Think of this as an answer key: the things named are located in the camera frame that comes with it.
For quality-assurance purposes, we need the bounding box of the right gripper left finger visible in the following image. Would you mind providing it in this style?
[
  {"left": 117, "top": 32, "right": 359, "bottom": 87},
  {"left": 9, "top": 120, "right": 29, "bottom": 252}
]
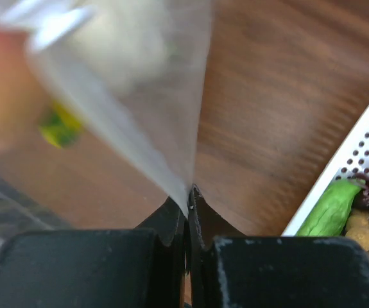
[{"left": 0, "top": 199, "right": 185, "bottom": 307}]

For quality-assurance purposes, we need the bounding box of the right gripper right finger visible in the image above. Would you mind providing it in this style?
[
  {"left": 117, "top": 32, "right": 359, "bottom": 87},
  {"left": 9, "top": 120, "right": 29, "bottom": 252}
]
[{"left": 189, "top": 187, "right": 369, "bottom": 307}]

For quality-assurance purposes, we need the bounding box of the yellow banana bunch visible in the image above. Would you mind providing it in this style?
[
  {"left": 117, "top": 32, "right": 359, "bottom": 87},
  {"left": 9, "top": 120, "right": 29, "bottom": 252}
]
[{"left": 39, "top": 101, "right": 83, "bottom": 148}]

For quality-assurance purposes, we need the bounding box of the clear zip top bag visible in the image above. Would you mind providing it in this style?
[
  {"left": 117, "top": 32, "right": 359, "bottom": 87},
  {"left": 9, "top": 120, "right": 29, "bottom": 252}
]
[{"left": 0, "top": 1, "right": 212, "bottom": 214}]

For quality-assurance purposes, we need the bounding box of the toy peach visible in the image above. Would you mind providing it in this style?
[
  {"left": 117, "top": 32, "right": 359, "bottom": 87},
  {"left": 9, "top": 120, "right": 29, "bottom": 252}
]
[{"left": 0, "top": 31, "right": 51, "bottom": 153}]

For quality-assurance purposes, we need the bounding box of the toy cauliflower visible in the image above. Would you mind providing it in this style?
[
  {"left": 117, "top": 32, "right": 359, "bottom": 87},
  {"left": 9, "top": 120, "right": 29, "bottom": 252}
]
[{"left": 71, "top": 18, "right": 176, "bottom": 95}]

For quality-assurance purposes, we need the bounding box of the light green bumpy gourd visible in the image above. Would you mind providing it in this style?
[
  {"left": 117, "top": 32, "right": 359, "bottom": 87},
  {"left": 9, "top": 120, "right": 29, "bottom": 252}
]
[{"left": 295, "top": 179, "right": 361, "bottom": 237}]

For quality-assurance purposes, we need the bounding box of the white perforated plastic basket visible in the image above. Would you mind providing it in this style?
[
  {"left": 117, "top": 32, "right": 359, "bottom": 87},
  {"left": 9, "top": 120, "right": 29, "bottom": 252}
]
[{"left": 282, "top": 105, "right": 369, "bottom": 236}]

